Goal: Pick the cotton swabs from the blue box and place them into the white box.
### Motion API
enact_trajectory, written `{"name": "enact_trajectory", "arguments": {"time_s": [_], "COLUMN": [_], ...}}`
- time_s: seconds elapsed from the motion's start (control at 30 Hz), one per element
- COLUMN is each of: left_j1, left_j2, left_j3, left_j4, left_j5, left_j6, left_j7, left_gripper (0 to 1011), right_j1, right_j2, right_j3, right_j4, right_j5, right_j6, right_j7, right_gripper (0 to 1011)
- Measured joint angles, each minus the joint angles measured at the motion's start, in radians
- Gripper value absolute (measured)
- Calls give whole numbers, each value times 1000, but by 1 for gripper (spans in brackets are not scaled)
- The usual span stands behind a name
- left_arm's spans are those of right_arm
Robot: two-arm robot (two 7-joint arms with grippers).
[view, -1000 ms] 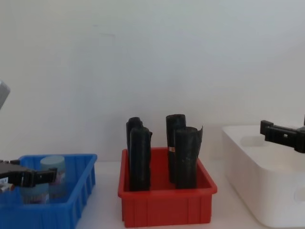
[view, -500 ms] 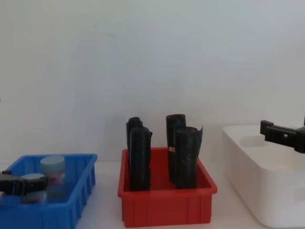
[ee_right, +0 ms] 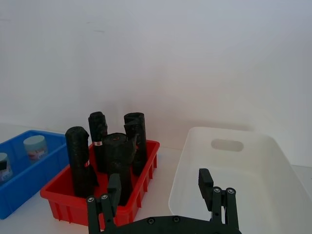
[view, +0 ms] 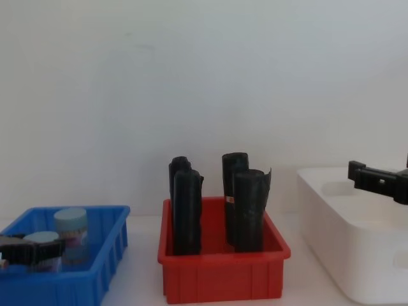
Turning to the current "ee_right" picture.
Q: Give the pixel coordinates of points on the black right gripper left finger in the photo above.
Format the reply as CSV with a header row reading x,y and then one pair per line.
x,y
114,195

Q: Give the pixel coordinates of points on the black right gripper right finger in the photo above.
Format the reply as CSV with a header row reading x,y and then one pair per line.
x,y
207,192

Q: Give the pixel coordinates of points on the red plastic bin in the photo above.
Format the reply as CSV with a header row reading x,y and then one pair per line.
x,y
97,195

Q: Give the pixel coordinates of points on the black garbage bag roll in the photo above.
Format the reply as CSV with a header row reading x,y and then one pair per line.
x,y
98,136
119,156
80,161
139,143

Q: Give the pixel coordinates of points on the white plastic basket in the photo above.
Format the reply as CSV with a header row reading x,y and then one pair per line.
x,y
256,180

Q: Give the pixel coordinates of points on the blue plastic bin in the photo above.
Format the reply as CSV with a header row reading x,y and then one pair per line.
x,y
29,170

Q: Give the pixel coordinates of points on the pale blue lidded jar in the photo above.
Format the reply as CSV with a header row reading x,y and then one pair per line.
x,y
5,168
35,149

